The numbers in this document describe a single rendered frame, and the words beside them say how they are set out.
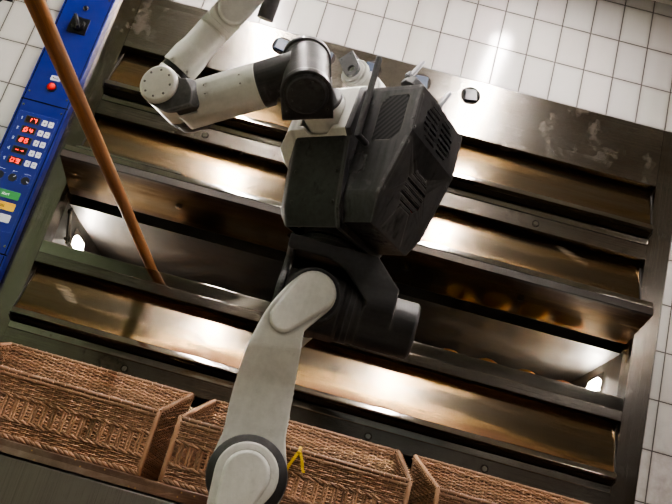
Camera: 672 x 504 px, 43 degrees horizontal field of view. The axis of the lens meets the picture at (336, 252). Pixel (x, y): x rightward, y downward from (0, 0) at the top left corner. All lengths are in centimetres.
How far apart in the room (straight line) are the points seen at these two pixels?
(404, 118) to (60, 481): 106
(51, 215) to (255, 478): 145
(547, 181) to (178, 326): 125
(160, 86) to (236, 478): 74
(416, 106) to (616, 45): 159
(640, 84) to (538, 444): 128
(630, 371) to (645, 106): 91
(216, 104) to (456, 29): 151
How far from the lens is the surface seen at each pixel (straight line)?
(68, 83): 162
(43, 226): 273
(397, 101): 167
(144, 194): 264
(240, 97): 164
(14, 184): 277
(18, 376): 209
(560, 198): 280
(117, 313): 260
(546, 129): 291
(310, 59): 161
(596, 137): 295
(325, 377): 250
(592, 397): 265
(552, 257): 274
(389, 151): 161
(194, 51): 173
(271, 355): 157
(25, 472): 200
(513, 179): 279
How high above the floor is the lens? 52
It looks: 19 degrees up
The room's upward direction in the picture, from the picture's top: 16 degrees clockwise
